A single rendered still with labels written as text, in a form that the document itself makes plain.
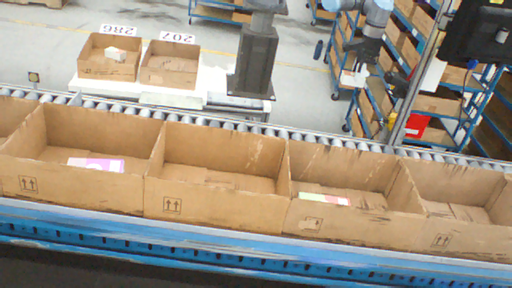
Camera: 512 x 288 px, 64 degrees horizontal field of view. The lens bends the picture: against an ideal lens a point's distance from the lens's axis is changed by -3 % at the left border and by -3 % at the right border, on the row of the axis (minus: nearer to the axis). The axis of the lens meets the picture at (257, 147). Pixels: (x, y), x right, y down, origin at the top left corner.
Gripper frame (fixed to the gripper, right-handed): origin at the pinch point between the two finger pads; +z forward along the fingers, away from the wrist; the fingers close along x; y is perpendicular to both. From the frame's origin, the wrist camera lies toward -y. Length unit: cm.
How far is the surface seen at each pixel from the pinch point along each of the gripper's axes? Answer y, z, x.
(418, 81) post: 28.0, -4.8, -2.8
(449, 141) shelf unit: 87, 51, 50
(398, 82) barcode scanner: 21.0, -1.5, 0.2
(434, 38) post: 27.6, -24.9, -3.2
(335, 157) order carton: -14, 4, -61
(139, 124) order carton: -79, 3, -62
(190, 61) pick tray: -79, 30, 52
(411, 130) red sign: 36.5, 22.0, 1.3
